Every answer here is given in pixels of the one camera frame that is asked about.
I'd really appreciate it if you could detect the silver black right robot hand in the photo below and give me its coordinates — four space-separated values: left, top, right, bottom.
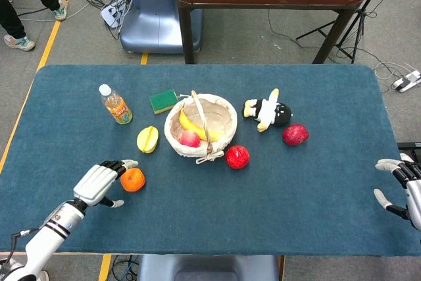
373 152 421 230

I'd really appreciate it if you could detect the orange fruit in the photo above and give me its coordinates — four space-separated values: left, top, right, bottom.
120 167 147 193

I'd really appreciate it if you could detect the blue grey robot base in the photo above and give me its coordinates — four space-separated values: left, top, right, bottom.
119 0 204 55

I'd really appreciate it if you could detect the wicker basket with cloth liner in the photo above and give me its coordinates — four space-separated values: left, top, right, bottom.
163 89 239 165

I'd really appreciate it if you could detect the white floor power strip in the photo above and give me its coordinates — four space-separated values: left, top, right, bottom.
390 69 421 93

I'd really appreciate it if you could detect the dark red fruit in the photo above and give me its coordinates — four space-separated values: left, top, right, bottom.
282 123 310 147

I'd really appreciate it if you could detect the black white penguin plush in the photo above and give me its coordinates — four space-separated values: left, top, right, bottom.
241 88 293 133

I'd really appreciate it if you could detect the black tripod stand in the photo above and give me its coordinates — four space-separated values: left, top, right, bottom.
295 0 396 64

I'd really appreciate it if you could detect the bright red apple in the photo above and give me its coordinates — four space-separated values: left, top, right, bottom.
225 145 251 170

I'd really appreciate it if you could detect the blue table cloth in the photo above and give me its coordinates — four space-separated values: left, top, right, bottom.
0 64 421 257

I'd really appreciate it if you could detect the grey robot torso base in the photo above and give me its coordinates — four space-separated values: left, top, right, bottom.
136 254 281 281

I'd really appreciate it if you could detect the pink peach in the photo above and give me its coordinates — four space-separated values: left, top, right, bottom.
178 129 201 148

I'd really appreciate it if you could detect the yellow banana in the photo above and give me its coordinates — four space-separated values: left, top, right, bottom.
178 106 228 143

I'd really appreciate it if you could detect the green yellow sponge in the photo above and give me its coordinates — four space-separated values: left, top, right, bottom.
149 88 180 115

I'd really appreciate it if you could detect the yellow starfruit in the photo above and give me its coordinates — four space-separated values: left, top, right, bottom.
136 125 160 154

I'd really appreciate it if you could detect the Qoo orange juice bottle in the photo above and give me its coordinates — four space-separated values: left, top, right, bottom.
98 84 134 126

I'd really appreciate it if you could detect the person in black trousers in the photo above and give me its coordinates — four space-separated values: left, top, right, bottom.
0 0 68 53

